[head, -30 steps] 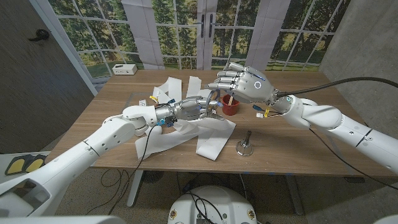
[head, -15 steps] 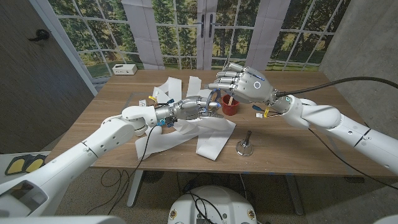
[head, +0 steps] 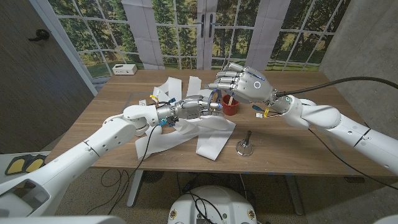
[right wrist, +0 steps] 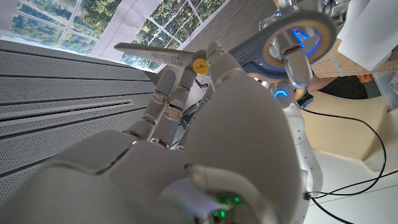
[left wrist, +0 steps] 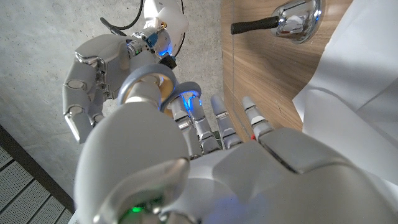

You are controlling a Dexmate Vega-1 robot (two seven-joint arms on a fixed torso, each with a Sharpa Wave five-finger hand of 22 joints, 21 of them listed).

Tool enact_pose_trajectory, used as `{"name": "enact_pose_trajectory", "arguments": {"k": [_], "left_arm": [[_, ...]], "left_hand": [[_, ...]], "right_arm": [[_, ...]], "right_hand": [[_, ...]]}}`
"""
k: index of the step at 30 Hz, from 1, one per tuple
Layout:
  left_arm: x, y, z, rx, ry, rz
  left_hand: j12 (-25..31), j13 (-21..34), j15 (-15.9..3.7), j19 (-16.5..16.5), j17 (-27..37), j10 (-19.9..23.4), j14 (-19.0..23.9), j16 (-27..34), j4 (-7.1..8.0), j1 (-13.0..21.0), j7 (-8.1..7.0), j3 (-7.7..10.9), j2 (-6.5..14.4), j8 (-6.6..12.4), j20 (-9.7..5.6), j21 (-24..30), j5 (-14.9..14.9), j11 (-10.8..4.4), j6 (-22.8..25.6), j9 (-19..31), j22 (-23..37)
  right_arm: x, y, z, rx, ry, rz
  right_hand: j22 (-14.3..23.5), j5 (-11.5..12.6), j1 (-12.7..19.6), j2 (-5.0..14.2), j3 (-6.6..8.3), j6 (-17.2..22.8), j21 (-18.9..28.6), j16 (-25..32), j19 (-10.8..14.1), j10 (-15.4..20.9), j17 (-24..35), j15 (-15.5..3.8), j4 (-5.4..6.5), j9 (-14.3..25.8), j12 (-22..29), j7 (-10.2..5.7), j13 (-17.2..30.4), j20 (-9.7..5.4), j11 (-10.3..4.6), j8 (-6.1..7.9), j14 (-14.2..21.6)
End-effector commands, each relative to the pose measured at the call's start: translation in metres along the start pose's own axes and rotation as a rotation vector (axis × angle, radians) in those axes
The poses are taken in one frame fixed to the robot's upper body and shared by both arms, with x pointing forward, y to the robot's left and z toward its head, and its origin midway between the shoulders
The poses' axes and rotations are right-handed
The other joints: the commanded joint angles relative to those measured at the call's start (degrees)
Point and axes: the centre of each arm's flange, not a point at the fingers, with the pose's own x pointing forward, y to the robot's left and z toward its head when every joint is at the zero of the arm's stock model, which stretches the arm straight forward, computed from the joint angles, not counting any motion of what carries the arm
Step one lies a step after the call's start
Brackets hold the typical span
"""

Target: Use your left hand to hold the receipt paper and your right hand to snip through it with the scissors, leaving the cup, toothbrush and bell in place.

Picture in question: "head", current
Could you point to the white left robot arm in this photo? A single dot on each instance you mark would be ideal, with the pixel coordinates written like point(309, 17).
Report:
point(93, 149)

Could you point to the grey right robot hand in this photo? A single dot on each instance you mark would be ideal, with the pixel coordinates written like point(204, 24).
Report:
point(255, 88)

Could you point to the grey yellow scissors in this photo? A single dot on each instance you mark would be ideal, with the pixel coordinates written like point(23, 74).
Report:
point(212, 96)

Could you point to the white table leg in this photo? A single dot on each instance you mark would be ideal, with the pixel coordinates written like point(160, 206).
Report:
point(135, 189)
point(294, 196)

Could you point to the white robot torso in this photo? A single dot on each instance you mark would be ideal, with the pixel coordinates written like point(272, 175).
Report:
point(217, 202)

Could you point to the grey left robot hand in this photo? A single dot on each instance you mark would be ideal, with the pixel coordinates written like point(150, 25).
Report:
point(189, 109)

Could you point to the white receipt paper strip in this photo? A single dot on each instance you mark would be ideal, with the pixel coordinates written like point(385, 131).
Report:
point(214, 140)

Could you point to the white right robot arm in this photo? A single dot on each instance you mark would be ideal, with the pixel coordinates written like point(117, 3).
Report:
point(342, 127)

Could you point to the white power strip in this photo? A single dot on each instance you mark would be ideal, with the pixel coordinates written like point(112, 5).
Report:
point(124, 69)

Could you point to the red cup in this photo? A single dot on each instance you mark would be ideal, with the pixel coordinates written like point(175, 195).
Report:
point(231, 109)

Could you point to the printed forest window backdrop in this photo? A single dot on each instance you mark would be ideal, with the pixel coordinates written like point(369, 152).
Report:
point(174, 37)

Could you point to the bamboo toothbrush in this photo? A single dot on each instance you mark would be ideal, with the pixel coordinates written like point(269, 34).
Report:
point(230, 99)

